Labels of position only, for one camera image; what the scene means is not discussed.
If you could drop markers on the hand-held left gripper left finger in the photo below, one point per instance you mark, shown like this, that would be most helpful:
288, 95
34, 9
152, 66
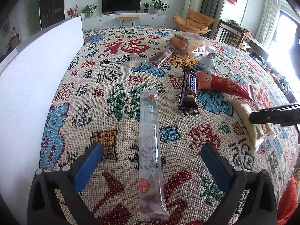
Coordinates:
88, 166

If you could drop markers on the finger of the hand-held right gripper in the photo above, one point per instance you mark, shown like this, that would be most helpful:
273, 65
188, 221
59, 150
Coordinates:
274, 117

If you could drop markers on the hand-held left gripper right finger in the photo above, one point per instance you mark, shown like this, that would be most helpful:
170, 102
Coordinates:
215, 166

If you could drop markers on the cream wafer snack packet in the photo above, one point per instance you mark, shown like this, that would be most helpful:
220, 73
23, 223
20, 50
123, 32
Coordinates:
242, 111

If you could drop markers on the red snack packet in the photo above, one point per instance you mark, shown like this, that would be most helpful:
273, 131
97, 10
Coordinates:
222, 85

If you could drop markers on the long clear snack packet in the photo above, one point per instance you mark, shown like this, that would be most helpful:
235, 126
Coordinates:
150, 145

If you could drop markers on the dark brown chocolate bar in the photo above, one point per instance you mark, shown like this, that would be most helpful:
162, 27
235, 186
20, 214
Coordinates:
188, 86

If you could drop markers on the silver triangular snack packet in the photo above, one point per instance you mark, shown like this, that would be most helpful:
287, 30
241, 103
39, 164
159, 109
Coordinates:
207, 63

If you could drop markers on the sliced bread clear bag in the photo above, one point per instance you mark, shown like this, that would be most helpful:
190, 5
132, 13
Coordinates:
198, 45

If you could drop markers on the white rectangular box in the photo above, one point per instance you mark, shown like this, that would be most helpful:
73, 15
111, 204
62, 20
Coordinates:
35, 75

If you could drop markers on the brown bun clear packet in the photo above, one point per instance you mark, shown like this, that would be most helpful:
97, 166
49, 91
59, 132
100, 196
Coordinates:
178, 42

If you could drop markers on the brown snack bar packet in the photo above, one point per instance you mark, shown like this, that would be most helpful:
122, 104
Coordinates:
161, 56

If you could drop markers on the printed woven blanket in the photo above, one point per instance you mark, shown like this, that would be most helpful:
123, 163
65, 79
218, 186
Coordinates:
112, 86

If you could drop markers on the wooden dining chair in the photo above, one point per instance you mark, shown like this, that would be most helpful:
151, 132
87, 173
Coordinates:
228, 34

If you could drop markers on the white sheer curtain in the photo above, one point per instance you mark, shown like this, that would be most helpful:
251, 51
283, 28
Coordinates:
268, 18

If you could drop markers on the orange lounge chair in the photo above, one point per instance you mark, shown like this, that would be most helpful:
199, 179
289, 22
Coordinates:
194, 22

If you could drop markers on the grey curtain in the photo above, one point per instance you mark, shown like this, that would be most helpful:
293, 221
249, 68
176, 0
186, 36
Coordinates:
212, 0

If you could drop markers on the white television cabinet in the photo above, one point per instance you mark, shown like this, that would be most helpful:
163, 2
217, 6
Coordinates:
100, 22

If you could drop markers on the wooden stool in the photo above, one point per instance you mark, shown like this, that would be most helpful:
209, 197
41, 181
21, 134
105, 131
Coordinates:
127, 18

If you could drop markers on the red flower vase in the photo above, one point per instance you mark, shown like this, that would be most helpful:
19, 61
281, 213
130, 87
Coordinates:
72, 11

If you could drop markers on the leafy plant in vase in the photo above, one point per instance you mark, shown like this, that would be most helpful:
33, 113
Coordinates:
89, 10

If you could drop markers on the large green potted plant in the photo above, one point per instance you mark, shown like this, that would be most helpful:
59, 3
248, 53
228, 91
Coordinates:
159, 5

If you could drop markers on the tall black cabinet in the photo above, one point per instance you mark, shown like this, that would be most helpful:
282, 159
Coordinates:
52, 4

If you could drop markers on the black flat television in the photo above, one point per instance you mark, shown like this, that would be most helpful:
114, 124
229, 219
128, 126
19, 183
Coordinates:
121, 2

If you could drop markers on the small dark potted plant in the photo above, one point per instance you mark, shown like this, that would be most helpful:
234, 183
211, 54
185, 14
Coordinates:
146, 9

